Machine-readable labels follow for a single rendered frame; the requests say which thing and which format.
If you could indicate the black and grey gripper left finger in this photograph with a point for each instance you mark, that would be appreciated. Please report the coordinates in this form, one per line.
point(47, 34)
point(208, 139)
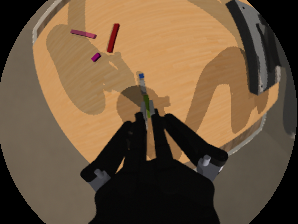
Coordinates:
point(114, 152)

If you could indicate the pink rod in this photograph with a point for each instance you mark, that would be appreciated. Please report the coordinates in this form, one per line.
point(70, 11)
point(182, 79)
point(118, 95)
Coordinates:
point(86, 34)

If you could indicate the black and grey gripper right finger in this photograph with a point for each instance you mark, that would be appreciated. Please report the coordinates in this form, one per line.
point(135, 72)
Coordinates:
point(208, 159)

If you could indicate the small magenta block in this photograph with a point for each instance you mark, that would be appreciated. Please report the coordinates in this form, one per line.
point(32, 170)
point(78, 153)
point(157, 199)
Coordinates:
point(96, 57)

